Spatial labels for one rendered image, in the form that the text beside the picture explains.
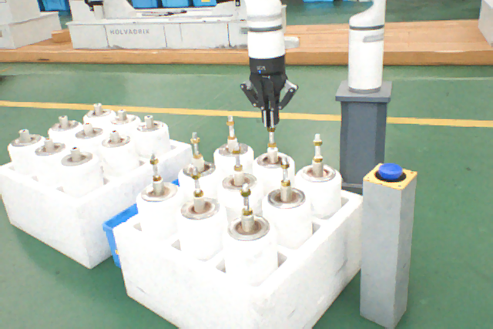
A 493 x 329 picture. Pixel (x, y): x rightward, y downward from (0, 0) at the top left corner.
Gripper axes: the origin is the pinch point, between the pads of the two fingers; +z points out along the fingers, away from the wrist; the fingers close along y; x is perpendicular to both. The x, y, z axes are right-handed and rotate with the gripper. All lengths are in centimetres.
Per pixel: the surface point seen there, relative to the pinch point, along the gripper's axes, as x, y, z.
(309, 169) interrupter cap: -1.6, 9.3, 10.2
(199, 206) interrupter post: -24.2, -4.1, 9.0
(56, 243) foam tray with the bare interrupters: -21, -54, 33
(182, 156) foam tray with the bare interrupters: 10.6, -33.9, 19.4
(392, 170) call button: -11.2, 28.1, 2.5
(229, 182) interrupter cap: -12.5, -4.4, 10.2
